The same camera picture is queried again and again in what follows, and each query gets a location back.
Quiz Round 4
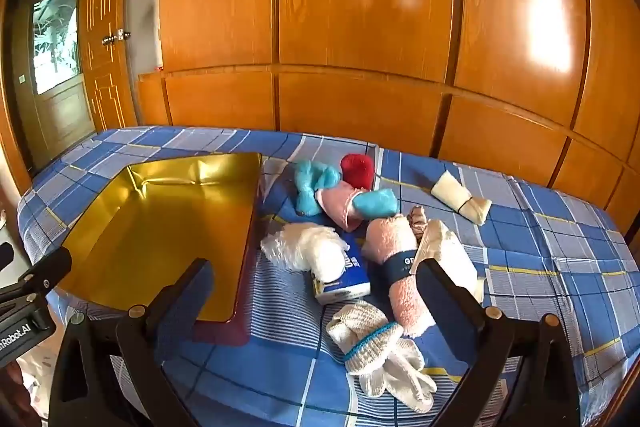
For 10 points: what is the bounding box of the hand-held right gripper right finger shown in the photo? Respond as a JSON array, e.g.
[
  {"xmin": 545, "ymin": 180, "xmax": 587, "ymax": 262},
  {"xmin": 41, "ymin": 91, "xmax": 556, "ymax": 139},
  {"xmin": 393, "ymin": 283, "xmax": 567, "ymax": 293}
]
[{"xmin": 416, "ymin": 258, "xmax": 593, "ymax": 427}]

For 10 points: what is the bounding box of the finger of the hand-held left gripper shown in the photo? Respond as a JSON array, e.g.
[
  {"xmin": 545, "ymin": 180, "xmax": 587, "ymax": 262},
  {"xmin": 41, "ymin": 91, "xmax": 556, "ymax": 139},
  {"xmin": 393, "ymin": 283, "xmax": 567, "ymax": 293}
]
[{"xmin": 20, "ymin": 247, "xmax": 74, "ymax": 295}]

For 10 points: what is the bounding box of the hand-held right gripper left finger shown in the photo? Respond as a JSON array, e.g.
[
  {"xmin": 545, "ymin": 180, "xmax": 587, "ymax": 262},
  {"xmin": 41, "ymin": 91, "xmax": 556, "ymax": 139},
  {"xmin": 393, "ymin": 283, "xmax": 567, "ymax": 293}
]
[{"xmin": 47, "ymin": 258, "xmax": 216, "ymax": 427}]

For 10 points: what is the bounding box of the white packet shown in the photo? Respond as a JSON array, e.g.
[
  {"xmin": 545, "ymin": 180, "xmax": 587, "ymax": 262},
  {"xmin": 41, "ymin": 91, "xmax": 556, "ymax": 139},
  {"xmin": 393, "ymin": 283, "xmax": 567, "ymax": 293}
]
[{"xmin": 415, "ymin": 219, "xmax": 487, "ymax": 305}]

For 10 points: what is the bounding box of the gold metal tin box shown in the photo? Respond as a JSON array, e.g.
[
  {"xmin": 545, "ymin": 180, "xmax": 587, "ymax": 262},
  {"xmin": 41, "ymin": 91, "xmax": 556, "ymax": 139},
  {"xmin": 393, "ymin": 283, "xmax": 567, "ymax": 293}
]
[{"xmin": 59, "ymin": 152, "xmax": 263, "ymax": 348}]

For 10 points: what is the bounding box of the white knit gloves blue cuff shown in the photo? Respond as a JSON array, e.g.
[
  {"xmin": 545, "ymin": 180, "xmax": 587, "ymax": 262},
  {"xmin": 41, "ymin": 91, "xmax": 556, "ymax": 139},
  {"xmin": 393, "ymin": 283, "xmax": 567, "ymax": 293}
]
[{"xmin": 326, "ymin": 300, "xmax": 437, "ymax": 413}]

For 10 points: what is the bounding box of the pink towel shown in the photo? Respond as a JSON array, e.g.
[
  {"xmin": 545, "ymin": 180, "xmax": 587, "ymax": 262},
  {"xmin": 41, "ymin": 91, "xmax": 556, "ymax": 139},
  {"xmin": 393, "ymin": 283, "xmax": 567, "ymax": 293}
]
[{"xmin": 361, "ymin": 216, "xmax": 436, "ymax": 338}]

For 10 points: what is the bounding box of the beige scrunchie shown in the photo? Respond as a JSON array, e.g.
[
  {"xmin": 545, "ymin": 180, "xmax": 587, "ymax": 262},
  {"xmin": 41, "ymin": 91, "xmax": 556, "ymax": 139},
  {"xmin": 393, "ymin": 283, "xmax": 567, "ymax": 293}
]
[{"xmin": 406, "ymin": 206, "xmax": 429, "ymax": 239}]

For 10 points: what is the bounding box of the blue white tissue pack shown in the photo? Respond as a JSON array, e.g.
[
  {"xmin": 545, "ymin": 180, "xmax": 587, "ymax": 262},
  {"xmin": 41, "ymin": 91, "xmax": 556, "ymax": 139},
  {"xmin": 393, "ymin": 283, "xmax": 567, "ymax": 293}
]
[{"xmin": 311, "ymin": 234, "xmax": 372, "ymax": 306}]

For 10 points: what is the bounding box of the white cloth black band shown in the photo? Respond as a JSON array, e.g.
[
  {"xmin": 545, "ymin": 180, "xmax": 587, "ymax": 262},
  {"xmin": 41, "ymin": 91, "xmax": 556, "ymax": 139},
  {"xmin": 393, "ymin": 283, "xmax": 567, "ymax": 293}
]
[{"xmin": 431, "ymin": 172, "xmax": 493, "ymax": 226}]

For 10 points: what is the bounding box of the blue fluffy sock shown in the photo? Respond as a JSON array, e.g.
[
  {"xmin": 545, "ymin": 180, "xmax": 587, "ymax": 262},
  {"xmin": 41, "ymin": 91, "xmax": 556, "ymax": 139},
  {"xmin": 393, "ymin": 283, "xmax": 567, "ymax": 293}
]
[
  {"xmin": 352, "ymin": 189, "xmax": 399, "ymax": 221},
  {"xmin": 294, "ymin": 159, "xmax": 342, "ymax": 215}
]

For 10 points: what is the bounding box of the white plastic-wrapped cloth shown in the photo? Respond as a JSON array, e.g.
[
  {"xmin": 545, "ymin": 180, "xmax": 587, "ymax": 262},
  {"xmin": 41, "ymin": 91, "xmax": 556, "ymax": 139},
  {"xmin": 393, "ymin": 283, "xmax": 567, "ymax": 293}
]
[{"xmin": 260, "ymin": 224, "xmax": 352, "ymax": 279}]

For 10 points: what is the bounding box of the pink sock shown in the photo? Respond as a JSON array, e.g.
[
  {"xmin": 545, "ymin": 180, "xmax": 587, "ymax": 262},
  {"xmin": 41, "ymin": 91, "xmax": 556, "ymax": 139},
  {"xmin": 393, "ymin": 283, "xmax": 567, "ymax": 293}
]
[{"xmin": 316, "ymin": 186, "xmax": 363, "ymax": 231}]

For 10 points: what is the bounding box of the red fluffy cloth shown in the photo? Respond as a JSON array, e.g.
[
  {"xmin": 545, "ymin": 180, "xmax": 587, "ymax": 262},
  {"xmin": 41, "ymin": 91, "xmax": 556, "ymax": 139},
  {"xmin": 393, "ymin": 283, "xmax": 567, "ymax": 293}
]
[{"xmin": 341, "ymin": 153, "xmax": 375, "ymax": 188}]

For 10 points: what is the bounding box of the blue plaid bed sheet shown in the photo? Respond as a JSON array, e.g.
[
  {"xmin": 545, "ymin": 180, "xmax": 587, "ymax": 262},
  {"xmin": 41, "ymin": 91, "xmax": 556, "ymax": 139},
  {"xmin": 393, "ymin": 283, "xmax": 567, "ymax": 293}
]
[{"xmin": 17, "ymin": 124, "xmax": 631, "ymax": 427}]

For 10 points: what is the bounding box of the glass panel door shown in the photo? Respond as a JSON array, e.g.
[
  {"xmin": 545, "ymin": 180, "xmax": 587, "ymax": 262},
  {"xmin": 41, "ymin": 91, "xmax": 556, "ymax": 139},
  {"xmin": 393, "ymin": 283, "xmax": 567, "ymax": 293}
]
[{"xmin": 10, "ymin": 0, "xmax": 96, "ymax": 170}]

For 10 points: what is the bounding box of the wooden wardrobe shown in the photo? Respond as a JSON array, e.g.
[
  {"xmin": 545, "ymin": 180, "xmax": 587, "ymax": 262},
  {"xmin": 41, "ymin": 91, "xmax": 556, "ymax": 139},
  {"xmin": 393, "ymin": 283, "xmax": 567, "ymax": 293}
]
[{"xmin": 137, "ymin": 0, "xmax": 640, "ymax": 228}]

